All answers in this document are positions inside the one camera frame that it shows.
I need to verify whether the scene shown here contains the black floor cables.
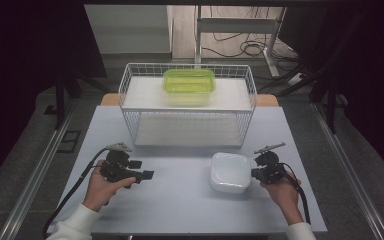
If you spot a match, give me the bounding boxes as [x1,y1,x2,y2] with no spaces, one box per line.
[201,5,299,60]

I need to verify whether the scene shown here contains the black floor bracket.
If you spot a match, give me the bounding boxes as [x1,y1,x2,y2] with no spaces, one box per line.
[57,129,82,154]

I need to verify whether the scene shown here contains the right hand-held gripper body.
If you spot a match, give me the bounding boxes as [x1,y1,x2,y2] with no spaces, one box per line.
[253,141,288,185]

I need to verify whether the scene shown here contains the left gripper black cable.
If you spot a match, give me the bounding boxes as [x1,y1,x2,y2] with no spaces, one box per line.
[42,147,110,239]

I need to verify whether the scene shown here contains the person's left hand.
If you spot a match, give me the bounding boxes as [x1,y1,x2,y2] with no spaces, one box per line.
[82,159,137,213]

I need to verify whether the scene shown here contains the green translucent plastic container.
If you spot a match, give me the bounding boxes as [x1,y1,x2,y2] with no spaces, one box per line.
[162,68,217,107]

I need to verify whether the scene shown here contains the white metal desk frame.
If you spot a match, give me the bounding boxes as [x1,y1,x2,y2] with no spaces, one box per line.
[194,4,288,80]

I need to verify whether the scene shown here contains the white power strip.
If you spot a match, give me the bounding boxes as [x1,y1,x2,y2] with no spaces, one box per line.
[285,72,306,88]

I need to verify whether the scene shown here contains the white wire rack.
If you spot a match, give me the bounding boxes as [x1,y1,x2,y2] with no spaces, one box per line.
[117,62,258,150]

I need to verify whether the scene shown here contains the black metal stand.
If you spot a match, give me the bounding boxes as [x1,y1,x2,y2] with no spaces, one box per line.
[53,71,109,131]
[259,13,364,135]

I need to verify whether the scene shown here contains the white cabinet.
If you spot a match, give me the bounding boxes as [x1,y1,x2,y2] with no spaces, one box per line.
[83,4,175,56]

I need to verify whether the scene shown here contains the aluminium floor rail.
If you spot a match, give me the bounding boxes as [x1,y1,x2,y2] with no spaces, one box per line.
[310,102,384,240]
[0,99,78,240]

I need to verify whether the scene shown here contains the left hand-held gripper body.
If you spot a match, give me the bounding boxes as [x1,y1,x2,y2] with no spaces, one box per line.
[99,141,138,190]

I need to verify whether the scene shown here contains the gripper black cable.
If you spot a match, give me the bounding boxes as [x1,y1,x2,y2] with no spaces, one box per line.
[42,147,110,239]
[280,162,312,225]

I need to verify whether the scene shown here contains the person's right hand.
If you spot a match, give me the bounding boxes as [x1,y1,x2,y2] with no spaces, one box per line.
[260,171,303,225]

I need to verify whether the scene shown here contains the white plastic container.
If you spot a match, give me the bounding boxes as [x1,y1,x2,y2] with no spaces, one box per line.
[209,151,252,195]

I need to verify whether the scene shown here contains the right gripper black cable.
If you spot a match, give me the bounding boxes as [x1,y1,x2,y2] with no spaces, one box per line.
[280,162,312,225]

